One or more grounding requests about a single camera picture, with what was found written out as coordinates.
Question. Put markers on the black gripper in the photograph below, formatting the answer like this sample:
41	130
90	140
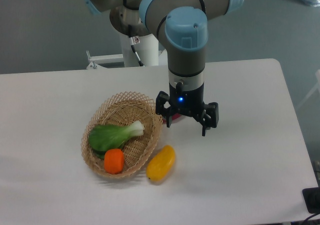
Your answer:
188	103

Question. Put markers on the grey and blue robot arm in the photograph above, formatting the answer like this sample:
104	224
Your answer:
181	26

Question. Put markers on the woven wicker basket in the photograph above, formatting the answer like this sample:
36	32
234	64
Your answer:
125	121

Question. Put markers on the red object behind gripper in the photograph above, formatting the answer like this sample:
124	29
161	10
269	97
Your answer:
175	118

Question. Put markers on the yellow mango toy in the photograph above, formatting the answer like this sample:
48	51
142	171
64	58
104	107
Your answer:
161	164

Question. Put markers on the orange toy fruit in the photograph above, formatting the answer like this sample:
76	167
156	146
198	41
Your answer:
114	161

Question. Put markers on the green bok choy toy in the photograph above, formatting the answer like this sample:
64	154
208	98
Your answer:
104	137

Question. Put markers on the black device at edge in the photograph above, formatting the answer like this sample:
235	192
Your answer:
312	199

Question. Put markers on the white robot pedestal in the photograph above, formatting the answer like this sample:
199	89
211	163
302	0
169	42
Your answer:
147	48

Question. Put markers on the white metal bracket frame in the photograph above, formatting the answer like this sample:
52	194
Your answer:
104	61

